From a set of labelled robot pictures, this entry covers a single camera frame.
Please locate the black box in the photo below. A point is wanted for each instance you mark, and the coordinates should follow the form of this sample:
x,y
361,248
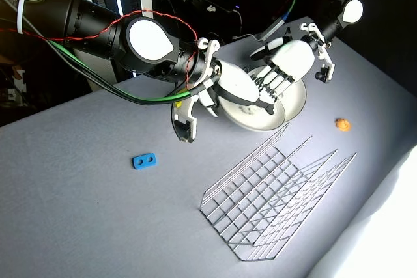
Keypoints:
x,y
221,14

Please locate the small orange object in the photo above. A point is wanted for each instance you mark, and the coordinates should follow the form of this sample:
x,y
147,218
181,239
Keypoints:
x,y
342,125

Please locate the blue block with two holes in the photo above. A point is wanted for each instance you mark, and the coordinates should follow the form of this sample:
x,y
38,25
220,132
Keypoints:
x,y
145,164

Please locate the right white wrist camera bracket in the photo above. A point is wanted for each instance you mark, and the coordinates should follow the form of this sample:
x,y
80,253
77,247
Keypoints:
x,y
187,115

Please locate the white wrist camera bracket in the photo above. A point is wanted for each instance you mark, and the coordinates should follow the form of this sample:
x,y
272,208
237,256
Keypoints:
x,y
187,115
327,60

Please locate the yellow block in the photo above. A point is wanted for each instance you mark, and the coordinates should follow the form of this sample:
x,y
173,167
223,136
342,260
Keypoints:
x,y
178,105

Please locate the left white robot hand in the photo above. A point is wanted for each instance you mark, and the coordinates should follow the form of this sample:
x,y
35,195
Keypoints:
x,y
293,58

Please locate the left white wrist camera bracket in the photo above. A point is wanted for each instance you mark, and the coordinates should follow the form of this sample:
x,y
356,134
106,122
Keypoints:
x,y
327,60

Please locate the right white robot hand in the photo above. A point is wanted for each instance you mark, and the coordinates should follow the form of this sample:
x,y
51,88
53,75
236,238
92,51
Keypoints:
x,y
236,82

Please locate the white plate with scuff marks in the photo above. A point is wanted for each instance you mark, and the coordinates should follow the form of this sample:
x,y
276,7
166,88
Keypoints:
x,y
247,118

